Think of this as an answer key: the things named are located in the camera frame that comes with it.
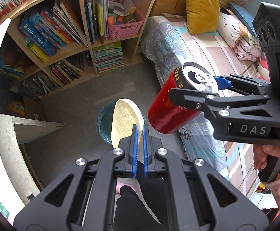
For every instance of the blue pillow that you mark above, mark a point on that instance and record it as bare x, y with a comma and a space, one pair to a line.
243, 15

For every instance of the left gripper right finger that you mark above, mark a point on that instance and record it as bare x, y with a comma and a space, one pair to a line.
147, 149

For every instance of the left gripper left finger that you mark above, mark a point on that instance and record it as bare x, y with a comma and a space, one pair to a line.
133, 148

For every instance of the person's right hand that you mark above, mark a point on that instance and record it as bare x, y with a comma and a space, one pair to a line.
261, 152

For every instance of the pink plastic basket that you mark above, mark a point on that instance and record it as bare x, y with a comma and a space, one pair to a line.
124, 19

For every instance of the red drink can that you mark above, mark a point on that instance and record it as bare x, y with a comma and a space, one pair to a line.
169, 110

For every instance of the wooden bookshelf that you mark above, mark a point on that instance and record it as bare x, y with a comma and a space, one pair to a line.
50, 45

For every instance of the teal trash bin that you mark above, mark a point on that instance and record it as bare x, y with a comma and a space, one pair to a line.
104, 121

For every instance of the white cat plush pillow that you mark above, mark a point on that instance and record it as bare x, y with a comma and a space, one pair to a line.
230, 28

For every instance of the black trouser leg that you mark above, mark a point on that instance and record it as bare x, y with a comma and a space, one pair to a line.
132, 213

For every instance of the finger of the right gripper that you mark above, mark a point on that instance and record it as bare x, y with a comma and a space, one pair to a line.
198, 100
243, 85

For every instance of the yellow pillow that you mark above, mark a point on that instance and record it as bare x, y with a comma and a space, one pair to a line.
202, 16

